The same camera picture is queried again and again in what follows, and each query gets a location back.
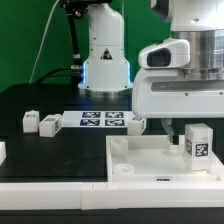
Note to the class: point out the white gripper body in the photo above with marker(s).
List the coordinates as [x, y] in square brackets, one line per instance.
[164, 93]

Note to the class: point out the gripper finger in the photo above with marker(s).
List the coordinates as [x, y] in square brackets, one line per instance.
[167, 126]

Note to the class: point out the white square table top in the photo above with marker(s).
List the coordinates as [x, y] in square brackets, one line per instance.
[150, 158]

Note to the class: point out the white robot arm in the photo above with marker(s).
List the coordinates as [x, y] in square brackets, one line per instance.
[106, 70]

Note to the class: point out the white marker sheet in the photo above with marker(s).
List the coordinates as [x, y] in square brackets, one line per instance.
[96, 119]

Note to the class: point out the white left fence piece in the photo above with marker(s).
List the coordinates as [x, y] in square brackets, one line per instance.
[2, 152]

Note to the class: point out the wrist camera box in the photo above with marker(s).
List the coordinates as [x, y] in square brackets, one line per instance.
[170, 53]

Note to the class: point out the white front fence rail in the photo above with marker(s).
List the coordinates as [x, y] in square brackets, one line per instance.
[91, 196]

